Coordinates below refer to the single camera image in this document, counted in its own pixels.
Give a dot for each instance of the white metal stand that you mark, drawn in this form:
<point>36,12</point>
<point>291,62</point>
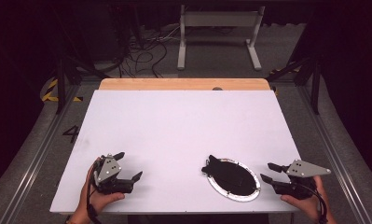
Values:
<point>221,18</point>

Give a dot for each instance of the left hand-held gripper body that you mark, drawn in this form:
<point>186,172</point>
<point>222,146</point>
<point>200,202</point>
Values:
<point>107,169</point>

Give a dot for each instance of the person's left hand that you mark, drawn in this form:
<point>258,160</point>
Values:
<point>101,201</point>

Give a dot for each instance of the grey table grommet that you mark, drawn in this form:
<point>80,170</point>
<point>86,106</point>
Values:
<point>217,88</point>

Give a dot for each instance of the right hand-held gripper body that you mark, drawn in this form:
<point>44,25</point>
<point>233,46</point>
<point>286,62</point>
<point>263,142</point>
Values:
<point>305,169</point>

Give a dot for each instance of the yellow black hazard tape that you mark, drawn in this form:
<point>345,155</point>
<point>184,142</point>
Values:
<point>51,90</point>

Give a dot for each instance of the aluminium floor rail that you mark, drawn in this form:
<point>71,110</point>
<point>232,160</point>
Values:
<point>34,161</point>
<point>336,155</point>

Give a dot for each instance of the person's right hand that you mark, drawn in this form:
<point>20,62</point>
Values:
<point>309,207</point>

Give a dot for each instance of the oval silver photo frame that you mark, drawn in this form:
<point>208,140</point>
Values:
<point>233,179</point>

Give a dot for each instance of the black metal stand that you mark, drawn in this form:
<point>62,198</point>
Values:
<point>61,81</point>
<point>314,84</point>

